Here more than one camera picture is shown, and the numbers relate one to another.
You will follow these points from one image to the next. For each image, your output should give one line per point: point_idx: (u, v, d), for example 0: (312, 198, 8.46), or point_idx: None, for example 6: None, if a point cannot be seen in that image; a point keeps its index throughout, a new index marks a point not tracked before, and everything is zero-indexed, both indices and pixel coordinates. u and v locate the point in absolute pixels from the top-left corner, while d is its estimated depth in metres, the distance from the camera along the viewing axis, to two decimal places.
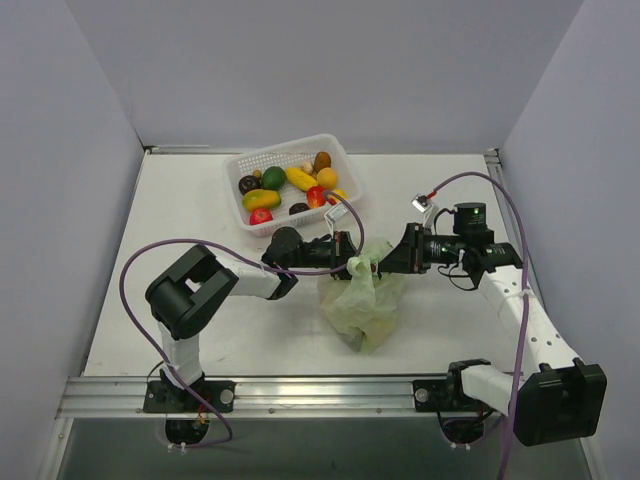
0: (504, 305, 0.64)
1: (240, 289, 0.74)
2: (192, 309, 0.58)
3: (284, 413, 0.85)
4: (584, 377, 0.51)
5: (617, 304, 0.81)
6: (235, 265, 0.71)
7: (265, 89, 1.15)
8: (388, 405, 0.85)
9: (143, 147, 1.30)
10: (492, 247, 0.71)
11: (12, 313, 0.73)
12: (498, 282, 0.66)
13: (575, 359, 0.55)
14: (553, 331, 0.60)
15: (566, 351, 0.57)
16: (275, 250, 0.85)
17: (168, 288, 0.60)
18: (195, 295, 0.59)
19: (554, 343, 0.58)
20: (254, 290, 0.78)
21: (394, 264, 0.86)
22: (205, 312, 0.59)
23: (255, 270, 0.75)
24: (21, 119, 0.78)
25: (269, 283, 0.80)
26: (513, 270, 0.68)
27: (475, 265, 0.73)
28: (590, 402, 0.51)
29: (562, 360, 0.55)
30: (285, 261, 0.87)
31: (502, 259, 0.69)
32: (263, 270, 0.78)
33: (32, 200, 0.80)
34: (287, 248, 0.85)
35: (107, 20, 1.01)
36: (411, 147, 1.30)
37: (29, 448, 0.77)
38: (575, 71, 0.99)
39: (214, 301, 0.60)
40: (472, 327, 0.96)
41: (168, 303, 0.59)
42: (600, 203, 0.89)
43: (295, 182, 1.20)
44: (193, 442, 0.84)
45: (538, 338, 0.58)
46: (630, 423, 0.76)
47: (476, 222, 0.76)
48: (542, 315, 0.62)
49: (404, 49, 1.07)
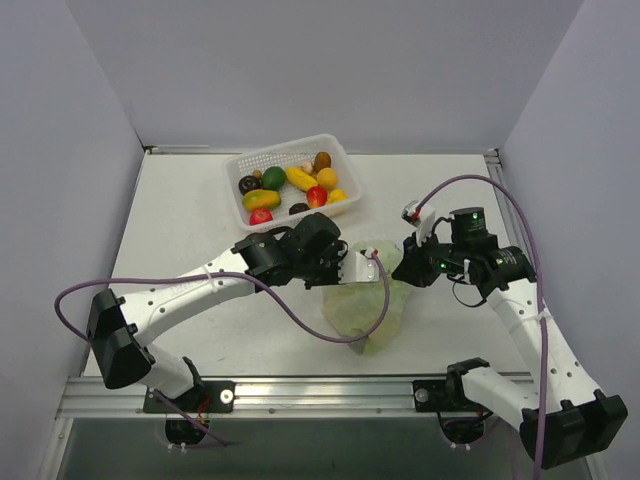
0: (520, 329, 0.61)
1: (192, 312, 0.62)
2: (106, 374, 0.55)
3: (284, 413, 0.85)
4: (606, 412, 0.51)
5: (617, 305, 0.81)
6: (148, 307, 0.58)
7: (265, 89, 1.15)
8: (388, 405, 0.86)
9: (143, 147, 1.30)
10: (501, 257, 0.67)
11: (11, 314, 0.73)
12: (512, 302, 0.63)
13: (597, 393, 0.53)
14: (573, 358, 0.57)
15: (586, 381, 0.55)
16: (313, 223, 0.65)
17: (93, 345, 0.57)
18: (106, 358, 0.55)
19: (574, 374, 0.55)
20: (217, 300, 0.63)
21: (403, 274, 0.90)
22: (121, 374, 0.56)
23: (191, 293, 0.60)
24: (21, 118, 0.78)
25: (233, 288, 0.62)
26: (527, 284, 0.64)
27: (482, 276, 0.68)
28: (608, 431, 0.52)
29: (582, 395, 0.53)
30: (302, 246, 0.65)
31: (512, 271, 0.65)
32: (209, 280, 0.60)
33: (32, 202, 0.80)
34: (323, 229, 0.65)
35: (107, 20, 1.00)
36: (412, 148, 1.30)
37: (29, 449, 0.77)
38: (575, 72, 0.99)
39: (124, 364, 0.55)
40: (472, 328, 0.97)
41: (97, 361, 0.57)
42: (599, 203, 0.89)
43: (295, 182, 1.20)
44: (193, 442, 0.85)
45: (557, 369, 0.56)
46: (632, 423, 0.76)
47: (476, 228, 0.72)
48: (561, 340, 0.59)
49: (404, 50, 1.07)
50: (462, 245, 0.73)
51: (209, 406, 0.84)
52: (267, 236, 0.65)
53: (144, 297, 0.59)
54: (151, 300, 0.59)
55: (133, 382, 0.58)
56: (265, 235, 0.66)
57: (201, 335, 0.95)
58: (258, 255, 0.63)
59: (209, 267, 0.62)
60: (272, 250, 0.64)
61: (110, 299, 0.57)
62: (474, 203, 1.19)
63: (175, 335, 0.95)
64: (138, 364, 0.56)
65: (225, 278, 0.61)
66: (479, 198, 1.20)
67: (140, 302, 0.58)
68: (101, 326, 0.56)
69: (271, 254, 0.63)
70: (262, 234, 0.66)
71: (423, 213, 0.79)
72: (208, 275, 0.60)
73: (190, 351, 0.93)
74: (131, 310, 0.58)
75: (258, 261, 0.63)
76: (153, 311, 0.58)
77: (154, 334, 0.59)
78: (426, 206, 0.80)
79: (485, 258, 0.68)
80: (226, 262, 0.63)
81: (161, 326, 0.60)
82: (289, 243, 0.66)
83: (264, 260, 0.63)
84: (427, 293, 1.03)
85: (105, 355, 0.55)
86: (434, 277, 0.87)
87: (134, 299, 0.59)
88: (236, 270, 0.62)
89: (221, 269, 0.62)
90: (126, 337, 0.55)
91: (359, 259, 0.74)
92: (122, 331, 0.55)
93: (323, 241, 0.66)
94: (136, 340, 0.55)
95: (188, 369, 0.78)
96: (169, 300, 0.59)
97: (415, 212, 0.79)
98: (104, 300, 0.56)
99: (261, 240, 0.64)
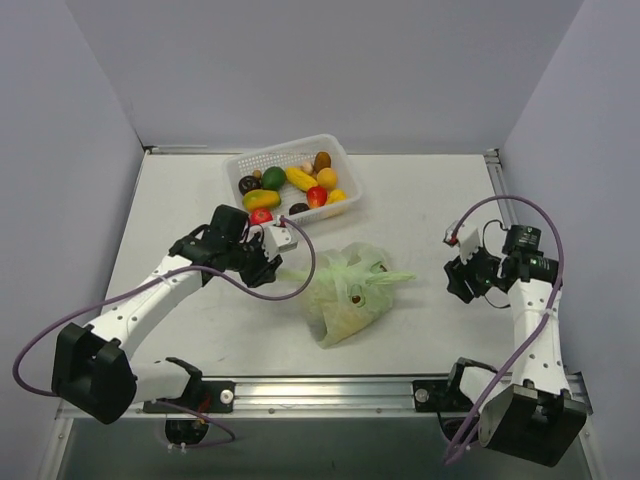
0: (521, 317, 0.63)
1: (158, 318, 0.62)
2: (101, 403, 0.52)
3: (284, 413, 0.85)
4: (564, 407, 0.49)
5: (617, 303, 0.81)
6: (120, 322, 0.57)
7: (264, 88, 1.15)
8: (388, 405, 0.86)
9: (143, 147, 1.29)
10: (535, 258, 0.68)
11: (12, 314, 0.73)
12: (524, 292, 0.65)
13: (562, 389, 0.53)
14: (557, 356, 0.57)
15: (559, 378, 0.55)
16: (229, 211, 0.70)
17: (67, 388, 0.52)
18: (93, 391, 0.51)
19: (551, 366, 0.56)
20: (175, 298, 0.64)
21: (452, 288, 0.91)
22: (115, 398, 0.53)
23: (154, 298, 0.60)
24: (21, 119, 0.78)
25: (186, 283, 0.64)
26: (546, 287, 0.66)
27: (510, 271, 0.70)
28: (562, 432, 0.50)
29: (549, 384, 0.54)
30: (224, 232, 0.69)
31: (539, 271, 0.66)
32: (165, 281, 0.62)
33: (31, 201, 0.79)
34: (236, 213, 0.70)
35: (106, 20, 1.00)
36: (412, 148, 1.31)
37: (28, 449, 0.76)
38: (575, 71, 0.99)
39: (115, 388, 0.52)
40: (471, 329, 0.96)
41: (78, 402, 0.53)
42: (599, 202, 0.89)
43: (295, 182, 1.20)
44: (193, 442, 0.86)
45: (536, 356, 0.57)
46: (630, 424, 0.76)
47: (528, 240, 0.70)
48: (555, 339, 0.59)
49: (404, 49, 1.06)
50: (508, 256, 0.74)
51: (209, 405, 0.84)
52: (192, 236, 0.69)
53: (111, 314, 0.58)
54: (120, 315, 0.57)
55: (125, 406, 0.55)
56: (189, 236, 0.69)
57: (200, 335, 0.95)
58: (192, 250, 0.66)
59: (157, 272, 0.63)
60: (203, 244, 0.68)
61: (77, 332, 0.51)
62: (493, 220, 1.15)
63: (173, 335, 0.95)
64: (128, 381, 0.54)
65: (178, 276, 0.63)
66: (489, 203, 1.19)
67: (110, 321, 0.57)
68: (75, 361, 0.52)
69: (203, 247, 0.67)
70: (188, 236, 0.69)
71: (461, 237, 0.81)
72: (162, 277, 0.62)
73: (190, 352, 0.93)
74: (105, 331, 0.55)
75: (193, 256, 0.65)
76: (126, 323, 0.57)
77: (131, 349, 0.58)
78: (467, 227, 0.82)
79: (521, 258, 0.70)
80: (170, 264, 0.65)
81: (138, 335, 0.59)
82: (211, 234, 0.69)
83: (201, 252, 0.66)
84: (428, 292, 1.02)
85: (91, 389, 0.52)
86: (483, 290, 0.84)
87: (102, 321, 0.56)
88: (183, 265, 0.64)
89: (169, 270, 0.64)
90: (111, 354, 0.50)
91: (273, 230, 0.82)
92: (107, 347, 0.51)
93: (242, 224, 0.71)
94: (124, 353, 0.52)
95: (180, 367, 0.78)
96: (138, 308, 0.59)
97: (451, 237, 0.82)
98: (69, 336, 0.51)
99: (189, 239, 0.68)
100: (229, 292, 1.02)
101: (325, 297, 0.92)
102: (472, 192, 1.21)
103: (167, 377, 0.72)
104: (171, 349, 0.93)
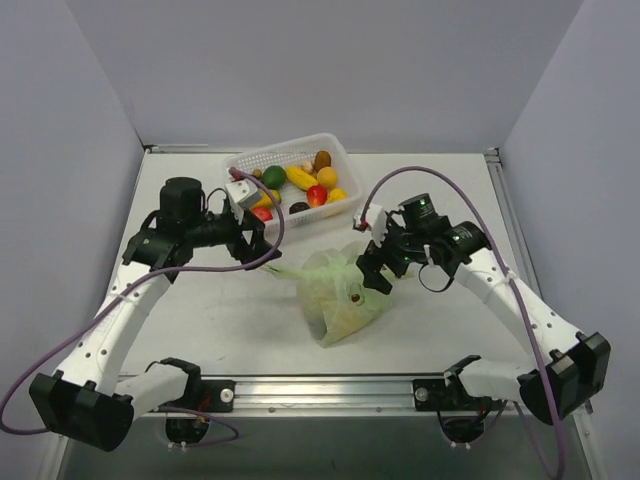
0: (493, 296, 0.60)
1: (131, 337, 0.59)
2: (99, 438, 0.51)
3: (284, 412, 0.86)
4: (593, 352, 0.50)
5: (616, 304, 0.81)
6: (90, 360, 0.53)
7: (264, 88, 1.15)
8: (388, 405, 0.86)
9: (143, 146, 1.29)
10: (456, 233, 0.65)
11: (11, 314, 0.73)
12: (478, 272, 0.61)
13: (579, 335, 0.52)
14: (547, 307, 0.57)
15: (567, 326, 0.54)
16: (171, 192, 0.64)
17: (62, 428, 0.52)
18: (86, 428, 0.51)
19: (554, 322, 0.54)
20: (142, 311, 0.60)
21: (368, 281, 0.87)
22: (112, 429, 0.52)
23: (119, 321, 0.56)
24: (21, 119, 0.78)
25: (150, 293, 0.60)
26: (486, 252, 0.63)
27: (444, 256, 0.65)
28: (599, 369, 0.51)
29: (566, 340, 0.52)
30: (178, 218, 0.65)
31: (471, 244, 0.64)
32: (126, 300, 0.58)
33: (32, 201, 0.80)
34: (182, 192, 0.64)
35: (106, 19, 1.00)
36: (412, 147, 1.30)
37: (29, 450, 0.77)
38: (575, 70, 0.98)
39: (107, 423, 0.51)
40: (470, 329, 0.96)
41: (78, 437, 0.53)
42: (599, 201, 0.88)
43: (296, 182, 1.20)
44: (193, 442, 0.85)
45: (537, 323, 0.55)
46: (630, 424, 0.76)
47: (426, 213, 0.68)
48: (532, 295, 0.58)
49: (404, 48, 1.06)
50: (419, 234, 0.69)
51: (209, 405, 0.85)
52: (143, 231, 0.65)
53: (78, 352, 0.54)
54: (88, 351, 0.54)
55: (126, 425, 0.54)
56: (142, 232, 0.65)
57: (200, 335, 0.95)
58: (150, 249, 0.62)
59: (115, 291, 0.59)
60: (159, 237, 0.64)
61: (49, 381, 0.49)
62: (493, 221, 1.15)
63: (174, 335, 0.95)
64: (120, 411, 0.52)
65: (138, 288, 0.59)
66: (489, 202, 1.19)
67: (79, 361, 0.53)
68: (56, 405, 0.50)
69: (160, 241, 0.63)
70: (139, 233, 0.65)
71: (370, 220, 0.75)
72: (121, 297, 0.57)
73: (190, 352, 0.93)
74: (77, 375, 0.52)
75: (154, 256, 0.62)
76: (97, 358, 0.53)
77: (113, 379, 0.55)
78: (371, 209, 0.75)
79: (442, 237, 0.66)
80: (129, 277, 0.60)
81: (116, 364, 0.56)
82: (165, 223, 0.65)
83: (161, 247, 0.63)
84: (428, 291, 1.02)
85: (84, 427, 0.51)
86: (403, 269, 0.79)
87: (71, 363, 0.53)
88: (142, 275, 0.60)
89: (127, 285, 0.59)
90: (89, 396, 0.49)
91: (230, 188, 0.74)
92: (83, 391, 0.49)
93: (193, 201, 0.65)
94: (103, 392, 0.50)
95: (175, 367, 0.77)
96: (106, 339, 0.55)
97: (362, 222, 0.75)
98: (42, 387, 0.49)
99: (142, 238, 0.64)
100: (228, 292, 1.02)
101: (324, 295, 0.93)
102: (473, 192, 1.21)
103: (164, 384, 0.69)
104: (170, 349, 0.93)
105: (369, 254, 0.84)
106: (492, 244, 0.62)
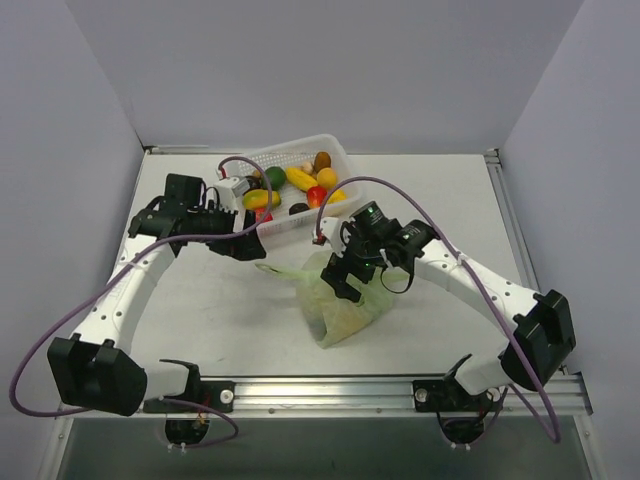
0: (451, 281, 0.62)
1: (143, 303, 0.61)
2: (118, 401, 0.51)
3: (284, 413, 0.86)
4: (553, 307, 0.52)
5: (615, 305, 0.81)
6: (106, 321, 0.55)
7: (264, 89, 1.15)
8: (387, 405, 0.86)
9: (143, 147, 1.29)
10: (406, 232, 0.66)
11: (12, 314, 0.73)
12: (433, 262, 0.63)
13: (537, 296, 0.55)
14: (503, 279, 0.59)
15: (525, 290, 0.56)
16: (179, 178, 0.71)
17: (80, 398, 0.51)
18: (105, 392, 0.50)
19: (511, 289, 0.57)
20: (152, 279, 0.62)
21: (342, 292, 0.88)
22: (130, 390, 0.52)
23: (131, 286, 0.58)
24: (21, 120, 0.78)
25: (158, 261, 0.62)
26: (436, 242, 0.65)
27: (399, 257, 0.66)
28: (565, 322, 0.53)
29: (526, 303, 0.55)
30: (181, 199, 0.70)
31: (421, 239, 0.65)
32: (136, 266, 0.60)
33: (32, 202, 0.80)
34: (189, 179, 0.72)
35: (106, 21, 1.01)
36: (412, 148, 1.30)
37: (28, 450, 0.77)
38: (574, 71, 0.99)
39: (126, 383, 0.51)
40: (470, 329, 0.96)
41: (96, 406, 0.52)
42: (599, 202, 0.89)
43: (295, 182, 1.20)
44: (193, 442, 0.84)
45: (496, 294, 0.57)
46: (629, 424, 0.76)
47: (376, 221, 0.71)
48: (487, 270, 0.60)
49: (403, 50, 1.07)
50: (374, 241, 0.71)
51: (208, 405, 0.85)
52: (147, 210, 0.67)
53: (93, 316, 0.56)
54: (104, 314, 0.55)
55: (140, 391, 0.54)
56: (146, 210, 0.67)
57: (201, 335, 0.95)
58: (153, 224, 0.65)
59: (125, 260, 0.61)
60: (161, 214, 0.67)
61: (66, 343, 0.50)
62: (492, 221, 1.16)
63: (174, 335, 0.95)
64: (134, 372, 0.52)
65: (147, 256, 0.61)
66: (488, 203, 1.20)
67: (95, 323, 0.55)
68: (74, 369, 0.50)
69: (163, 217, 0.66)
70: (142, 212, 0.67)
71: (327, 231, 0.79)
72: (132, 263, 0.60)
73: (190, 352, 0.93)
74: (94, 334, 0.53)
75: (158, 228, 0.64)
76: (113, 319, 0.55)
77: (128, 342, 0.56)
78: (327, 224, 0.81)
79: (394, 239, 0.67)
80: (137, 247, 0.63)
81: (129, 328, 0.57)
82: (167, 204, 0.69)
83: (164, 221, 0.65)
84: (428, 291, 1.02)
85: (102, 391, 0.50)
86: (369, 274, 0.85)
87: (87, 326, 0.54)
88: (149, 245, 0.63)
89: (136, 254, 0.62)
90: (109, 354, 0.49)
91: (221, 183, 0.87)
92: (102, 349, 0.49)
93: (196, 189, 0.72)
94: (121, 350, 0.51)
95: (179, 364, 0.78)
96: (120, 301, 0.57)
97: (318, 236, 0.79)
98: (60, 350, 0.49)
99: (146, 214, 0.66)
100: (228, 292, 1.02)
101: (323, 295, 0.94)
102: (473, 193, 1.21)
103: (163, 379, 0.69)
104: (171, 350, 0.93)
105: (331, 266, 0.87)
106: (441, 234, 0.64)
